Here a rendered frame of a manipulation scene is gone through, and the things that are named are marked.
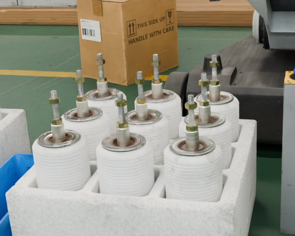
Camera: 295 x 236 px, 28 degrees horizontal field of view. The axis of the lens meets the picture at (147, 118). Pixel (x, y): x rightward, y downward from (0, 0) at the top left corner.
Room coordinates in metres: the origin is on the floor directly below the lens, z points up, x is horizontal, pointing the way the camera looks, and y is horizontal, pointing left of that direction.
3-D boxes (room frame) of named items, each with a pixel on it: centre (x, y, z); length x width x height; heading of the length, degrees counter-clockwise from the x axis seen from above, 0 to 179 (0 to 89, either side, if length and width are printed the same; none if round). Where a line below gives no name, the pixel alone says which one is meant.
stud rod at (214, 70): (1.11, -0.14, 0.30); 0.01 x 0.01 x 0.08
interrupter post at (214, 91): (1.11, -0.14, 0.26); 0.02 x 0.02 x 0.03
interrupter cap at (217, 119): (0.99, -0.10, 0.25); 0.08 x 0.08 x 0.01
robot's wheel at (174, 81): (1.46, -0.09, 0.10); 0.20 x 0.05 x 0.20; 162
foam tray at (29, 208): (1.02, 0.01, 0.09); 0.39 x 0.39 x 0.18; 74
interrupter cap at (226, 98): (1.11, -0.14, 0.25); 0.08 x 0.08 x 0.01
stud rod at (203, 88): (0.99, -0.10, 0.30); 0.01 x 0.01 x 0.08
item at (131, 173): (0.91, 0.04, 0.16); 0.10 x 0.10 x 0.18
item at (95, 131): (1.06, 0.12, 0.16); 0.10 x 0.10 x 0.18
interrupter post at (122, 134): (0.91, 0.04, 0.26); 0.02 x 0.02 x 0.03
